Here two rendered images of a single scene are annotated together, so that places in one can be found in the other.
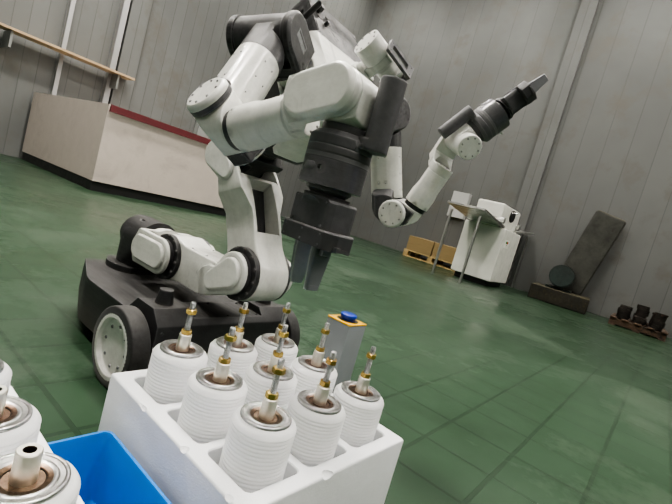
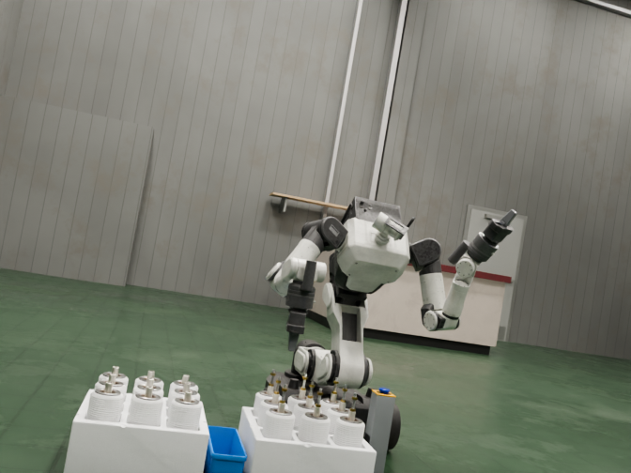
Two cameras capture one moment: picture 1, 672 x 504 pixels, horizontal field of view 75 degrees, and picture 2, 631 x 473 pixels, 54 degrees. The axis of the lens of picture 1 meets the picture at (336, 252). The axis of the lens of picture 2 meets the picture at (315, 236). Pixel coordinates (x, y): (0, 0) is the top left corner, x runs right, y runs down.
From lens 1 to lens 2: 1.56 m
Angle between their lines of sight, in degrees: 39
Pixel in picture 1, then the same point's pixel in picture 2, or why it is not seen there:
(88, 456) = (226, 438)
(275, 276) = (352, 369)
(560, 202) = not seen: outside the picture
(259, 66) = (304, 251)
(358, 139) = (300, 285)
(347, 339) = (377, 404)
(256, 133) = (283, 286)
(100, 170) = not seen: hidden behind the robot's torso
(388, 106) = (306, 272)
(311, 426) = (305, 422)
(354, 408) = (340, 424)
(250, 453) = (268, 422)
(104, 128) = not seen: hidden behind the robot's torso
